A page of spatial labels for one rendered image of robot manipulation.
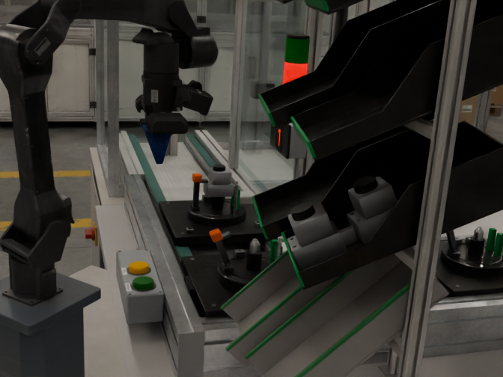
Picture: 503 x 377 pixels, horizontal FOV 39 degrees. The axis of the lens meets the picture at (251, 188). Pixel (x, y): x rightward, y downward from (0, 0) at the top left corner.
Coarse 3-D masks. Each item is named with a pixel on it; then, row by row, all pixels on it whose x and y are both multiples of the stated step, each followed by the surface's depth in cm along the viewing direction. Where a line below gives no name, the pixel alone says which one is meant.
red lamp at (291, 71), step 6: (288, 66) 143; (294, 66) 142; (300, 66) 143; (306, 66) 144; (288, 72) 143; (294, 72) 143; (300, 72) 143; (306, 72) 144; (288, 78) 144; (294, 78) 143
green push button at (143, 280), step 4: (144, 276) 133; (136, 280) 132; (140, 280) 132; (144, 280) 132; (148, 280) 132; (152, 280) 132; (132, 284) 131; (136, 284) 130; (140, 284) 130; (144, 284) 130; (148, 284) 131; (152, 284) 131; (136, 288) 130; (140, 288) 130; (144, 288) 130; (148, 288) 131
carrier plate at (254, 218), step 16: (160, 208) 173; (176, 208) 171; (176, 224) 160; (192, 224) 161; (240, 224) 163; (176, 240) 153; (192, 240) 154; (208, 240) 155; (224, 240) 156; (240, 240) 158
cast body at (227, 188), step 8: (216, 168) 162; (224, 168) 163; (216, 176) 162; (224, 176) 162; (208, 184) 163; (216, 184) 162; (224, 184) 163; (232, 184) 164; (208, 192) 162; (216, 192) 163; (224, 192) 164; (232, 192) 164
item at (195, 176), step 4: (192, 176) 163; (196, 176) 162; (200, 176) 162; (192, 180) 163; (196, 180) 162; (200, 180) 162; (204, 180) 163; (196, 184) 163; (196, 188) 163; (196, 192) 163; (196, 196) 164; (196, 200) 164; (196, 204) 164
